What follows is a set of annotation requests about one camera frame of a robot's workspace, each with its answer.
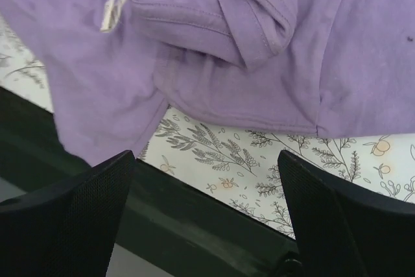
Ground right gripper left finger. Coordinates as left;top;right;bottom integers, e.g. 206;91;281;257
1;151;135;277

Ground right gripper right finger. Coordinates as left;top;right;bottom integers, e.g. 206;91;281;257
278;151;414;276

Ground purple t shirt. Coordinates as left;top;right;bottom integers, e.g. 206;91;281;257
1;0;414;165

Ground floral table mat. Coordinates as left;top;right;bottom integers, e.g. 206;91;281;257
1;20;414;235

